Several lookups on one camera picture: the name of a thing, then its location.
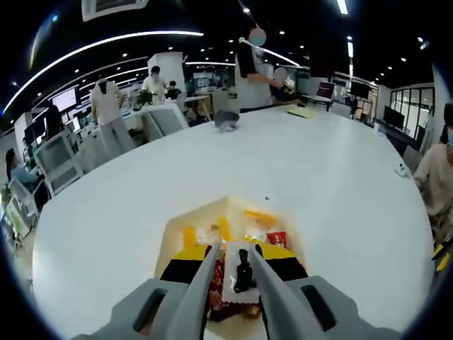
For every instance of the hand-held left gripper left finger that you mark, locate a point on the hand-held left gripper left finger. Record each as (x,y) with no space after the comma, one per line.
(191,255)

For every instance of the small white round device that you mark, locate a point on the small white round device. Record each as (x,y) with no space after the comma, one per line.
(402,170)

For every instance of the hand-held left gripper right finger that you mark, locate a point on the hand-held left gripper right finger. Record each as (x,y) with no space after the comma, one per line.
(277,253)

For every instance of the yellow cloth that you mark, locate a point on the yellow cloth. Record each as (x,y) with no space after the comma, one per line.
(301,112)

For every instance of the long ceiling light strip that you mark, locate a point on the long ceiling light strip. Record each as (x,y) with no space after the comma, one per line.
(342,6)
(141,34)

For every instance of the small red food packet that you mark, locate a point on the small red food packet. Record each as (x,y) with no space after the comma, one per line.
(277,239)

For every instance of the cream hexagonal container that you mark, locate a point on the cream hexagonal container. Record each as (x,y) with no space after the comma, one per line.
(198,219)

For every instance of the black food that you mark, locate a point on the black food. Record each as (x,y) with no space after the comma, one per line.
(244,276)

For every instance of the white office chair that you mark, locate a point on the white office chair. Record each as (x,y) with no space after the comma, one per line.
(58,163)
(166,118)

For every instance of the potted plant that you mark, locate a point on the potted plant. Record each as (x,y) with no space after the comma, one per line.
(145,97)

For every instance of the yellow food packet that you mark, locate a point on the yellow food packet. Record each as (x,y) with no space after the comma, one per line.
(189,236)
(258,217)

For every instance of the grey food tongs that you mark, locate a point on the grey food tongs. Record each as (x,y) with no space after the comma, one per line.
(201,287)

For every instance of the open laptop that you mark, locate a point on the open laptop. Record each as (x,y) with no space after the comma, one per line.
(325,91)

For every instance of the ceiling air conditioner vent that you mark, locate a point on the ceiling air conditioner vent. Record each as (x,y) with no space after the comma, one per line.
(113,8)

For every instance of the wall monitor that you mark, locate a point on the wall monitor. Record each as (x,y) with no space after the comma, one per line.
(64,99)

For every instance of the grey cloth bundle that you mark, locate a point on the grey cloth bundle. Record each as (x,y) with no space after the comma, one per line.
(227,121)

